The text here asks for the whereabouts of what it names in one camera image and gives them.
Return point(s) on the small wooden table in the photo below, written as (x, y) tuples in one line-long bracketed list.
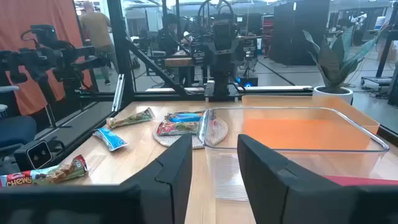
[(178, 61)]

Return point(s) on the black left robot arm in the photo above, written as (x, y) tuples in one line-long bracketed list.
[(221, 84)]

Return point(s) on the blue office chair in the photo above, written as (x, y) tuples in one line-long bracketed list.
[(15, 132)]

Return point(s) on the black camera rig on tripod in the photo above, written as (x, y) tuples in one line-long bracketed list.
[(40, 59)]

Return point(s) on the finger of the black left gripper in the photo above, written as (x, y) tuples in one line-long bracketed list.
[(209, 50), (236, 49)]

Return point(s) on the black equipment stand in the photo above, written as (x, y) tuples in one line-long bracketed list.
[(384, 56)]

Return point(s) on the white plant pot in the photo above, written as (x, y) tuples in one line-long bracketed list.
[(332, 95)]

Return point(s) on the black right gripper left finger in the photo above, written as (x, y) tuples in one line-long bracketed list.
[(161, 193)]

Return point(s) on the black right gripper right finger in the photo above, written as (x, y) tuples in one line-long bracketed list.
[(273, 193)]

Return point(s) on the orange curtain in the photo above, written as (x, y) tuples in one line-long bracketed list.
[(18, 18)]

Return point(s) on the black table-level camera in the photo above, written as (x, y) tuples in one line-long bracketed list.
[(32, 155)]

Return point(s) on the green potted plant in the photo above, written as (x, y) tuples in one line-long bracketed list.
[(329, 65)]

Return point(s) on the red plastic tray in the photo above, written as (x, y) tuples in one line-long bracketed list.
[(367, 181)]

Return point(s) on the chewy granola bar red ends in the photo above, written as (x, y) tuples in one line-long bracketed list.
[(56, 175)]

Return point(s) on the blue and orange granola bar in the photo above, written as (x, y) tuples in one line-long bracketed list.
[(185, 117)]

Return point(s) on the black partition cabinet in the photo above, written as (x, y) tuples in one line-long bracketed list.
[(298, 31)]

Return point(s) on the standing person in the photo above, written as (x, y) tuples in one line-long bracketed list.
[(96, 28)]

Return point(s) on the seated person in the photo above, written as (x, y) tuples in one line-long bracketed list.
[(168, 37)]

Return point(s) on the red and green granola bar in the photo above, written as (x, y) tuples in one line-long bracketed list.
[(177, 128)]

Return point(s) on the long light blue granola bar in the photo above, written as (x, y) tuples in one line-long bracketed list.
[(110, 139)]

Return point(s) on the clear plastic container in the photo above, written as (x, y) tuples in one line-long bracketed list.
[(224, 174)]

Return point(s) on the green and brown granola bar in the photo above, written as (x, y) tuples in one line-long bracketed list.
[(130, 119)]

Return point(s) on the black computer tower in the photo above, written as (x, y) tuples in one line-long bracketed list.
[(248, 81)]

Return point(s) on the silver aluminium bracket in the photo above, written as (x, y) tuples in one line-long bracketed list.
[(118, 92)]

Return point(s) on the black aluminium table frame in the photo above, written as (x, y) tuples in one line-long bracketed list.
[(119, 46)]

